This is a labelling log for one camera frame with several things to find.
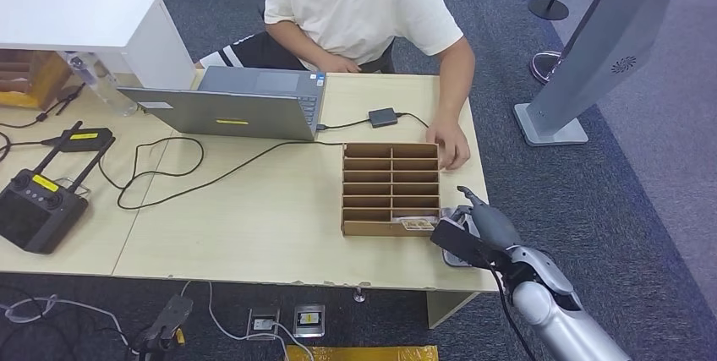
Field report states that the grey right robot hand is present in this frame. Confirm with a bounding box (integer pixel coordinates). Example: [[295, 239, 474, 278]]
[[447, 185, 523, 251]]

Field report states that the person's left hand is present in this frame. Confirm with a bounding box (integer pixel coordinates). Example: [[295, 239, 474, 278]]
[[425, 116, 472, 172]]

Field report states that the person's right hand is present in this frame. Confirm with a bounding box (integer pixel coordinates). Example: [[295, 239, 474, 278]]
[[316, 52, 363, 74]]

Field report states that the person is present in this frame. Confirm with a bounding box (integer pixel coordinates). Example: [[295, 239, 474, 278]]
[[195, 0, 477, 172]]

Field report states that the grey card reader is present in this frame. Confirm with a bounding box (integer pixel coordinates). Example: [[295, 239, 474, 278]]
[[441, 207, 483, 268]]

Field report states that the wooden card organizer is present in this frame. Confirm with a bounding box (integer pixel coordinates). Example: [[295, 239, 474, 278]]
[[341, 142, 441, 238]]

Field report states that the room key card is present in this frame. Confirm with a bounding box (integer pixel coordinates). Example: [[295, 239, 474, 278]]
[[391, 210, 440, 233]]

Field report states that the black USB hub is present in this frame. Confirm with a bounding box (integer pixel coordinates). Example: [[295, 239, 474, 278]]
[[368, 107, 399, 129]]

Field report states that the beige desk leg panel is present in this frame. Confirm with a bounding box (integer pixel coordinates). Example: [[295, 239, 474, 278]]
[[426, 291, 480, 331]]

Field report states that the chrome stanchion base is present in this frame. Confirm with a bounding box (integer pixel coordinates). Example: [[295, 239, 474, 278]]
[[529, 50, 564, 85]]

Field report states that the grey laptop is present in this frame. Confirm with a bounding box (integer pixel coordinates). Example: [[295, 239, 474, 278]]
[[118, 65, 328, 142]]

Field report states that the silver kiosk stand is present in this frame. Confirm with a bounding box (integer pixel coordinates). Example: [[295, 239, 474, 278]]
[[513, 0, 709, 147]]

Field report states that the yellow bag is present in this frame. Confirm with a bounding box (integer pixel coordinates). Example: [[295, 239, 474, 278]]
[[287, 345, 441, 361]]

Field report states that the silver floor socket cover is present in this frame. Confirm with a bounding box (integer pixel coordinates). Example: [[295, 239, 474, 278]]
[[293, 303, 326, 339]]

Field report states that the clear plastic bottle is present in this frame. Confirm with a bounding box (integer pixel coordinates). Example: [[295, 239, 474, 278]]
[[58, 50, 139, 118]]

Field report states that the open floor socket box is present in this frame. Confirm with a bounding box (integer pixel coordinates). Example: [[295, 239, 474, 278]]
[[247, 306, 282, 342]]

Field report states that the white shelf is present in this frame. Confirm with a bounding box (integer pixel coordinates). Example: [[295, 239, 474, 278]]
[[0, 0, 197, 90]]

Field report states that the black yellow-labelled power brick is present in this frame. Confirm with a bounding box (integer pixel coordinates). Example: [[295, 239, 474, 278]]
[[41, 127, 115, 153]]

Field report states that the wooden box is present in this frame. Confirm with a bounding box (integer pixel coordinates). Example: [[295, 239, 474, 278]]
[[0, 49, 73, 111]]

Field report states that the black remote controller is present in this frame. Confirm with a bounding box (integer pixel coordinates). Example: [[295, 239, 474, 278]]
[[0, 120, 117, 254]]

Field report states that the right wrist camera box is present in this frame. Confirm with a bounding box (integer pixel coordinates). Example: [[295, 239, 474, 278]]
[[430, 218, 497, 271]]

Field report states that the short black hub cable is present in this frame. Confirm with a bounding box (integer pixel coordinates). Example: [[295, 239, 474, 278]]
[[315, 118, 372, 133]]

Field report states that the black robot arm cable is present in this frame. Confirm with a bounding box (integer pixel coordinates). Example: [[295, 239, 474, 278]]
[[487, 265, 536, 361]]

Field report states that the long black looped cable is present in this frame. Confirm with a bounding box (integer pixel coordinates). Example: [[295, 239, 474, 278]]
[[97, 112, 435, 211]]

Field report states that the white floor cable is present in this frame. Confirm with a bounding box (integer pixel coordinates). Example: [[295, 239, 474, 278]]
[[178, 280, 315, 361], [0, 293, 135, 354]]

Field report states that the thin black clip cable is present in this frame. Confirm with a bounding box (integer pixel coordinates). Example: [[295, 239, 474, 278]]
[[0, 82, 87, 129]]

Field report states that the black power brick cable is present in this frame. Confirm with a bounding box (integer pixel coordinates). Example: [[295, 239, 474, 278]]
[[0, 129, 57, 165]]

